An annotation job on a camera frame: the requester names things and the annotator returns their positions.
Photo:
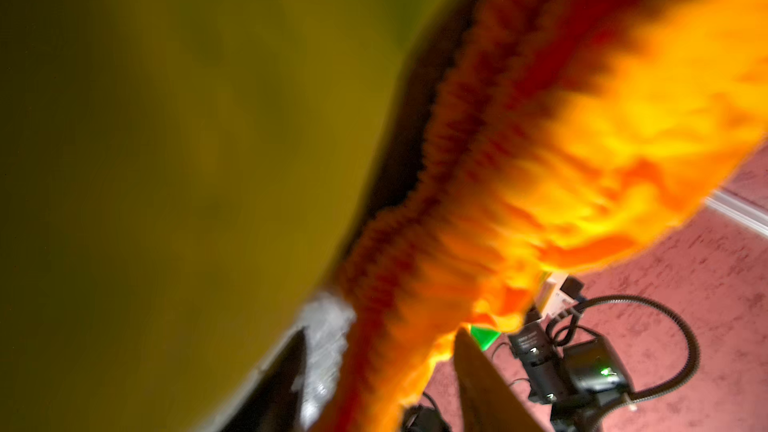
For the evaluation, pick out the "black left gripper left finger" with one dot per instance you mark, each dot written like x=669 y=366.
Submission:
x=275 y=402

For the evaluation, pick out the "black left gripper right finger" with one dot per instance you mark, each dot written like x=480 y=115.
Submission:
x=487 y=403

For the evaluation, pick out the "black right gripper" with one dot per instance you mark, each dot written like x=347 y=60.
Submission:
x=541 y=363

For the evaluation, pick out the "orange shorts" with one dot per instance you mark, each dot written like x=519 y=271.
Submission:
x=567 y=134

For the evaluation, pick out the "lime green shorts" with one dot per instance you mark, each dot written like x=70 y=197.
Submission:
x=176 y=178

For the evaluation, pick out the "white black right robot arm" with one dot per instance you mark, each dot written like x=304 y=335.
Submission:
x=577 y=381

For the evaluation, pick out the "green plastic laundry basket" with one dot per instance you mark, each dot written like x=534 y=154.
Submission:
x=484 y=337

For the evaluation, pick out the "right aluminium corner post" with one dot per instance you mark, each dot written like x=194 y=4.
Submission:
x=744 y=212

